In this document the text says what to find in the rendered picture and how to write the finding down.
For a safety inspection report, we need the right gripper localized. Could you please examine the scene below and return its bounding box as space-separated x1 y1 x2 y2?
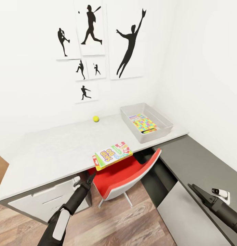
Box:
187 183 237 227

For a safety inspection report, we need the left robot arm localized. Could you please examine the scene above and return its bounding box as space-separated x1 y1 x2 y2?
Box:
37 172 97 246

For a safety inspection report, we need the tennis ball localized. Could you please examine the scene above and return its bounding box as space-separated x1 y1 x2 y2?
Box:
93 116 99 122

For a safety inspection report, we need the board game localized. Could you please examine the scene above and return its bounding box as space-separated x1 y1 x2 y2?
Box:
93 141 133 171
129 114 145 122

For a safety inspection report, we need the jigsaw puzzle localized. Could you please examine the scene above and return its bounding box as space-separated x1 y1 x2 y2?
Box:
143 128 157 134
135 118 157 132

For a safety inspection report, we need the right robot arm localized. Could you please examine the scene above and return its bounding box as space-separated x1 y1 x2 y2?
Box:
187 183 237 233

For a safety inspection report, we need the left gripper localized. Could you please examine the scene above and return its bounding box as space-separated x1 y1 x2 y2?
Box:
70 172 97 207

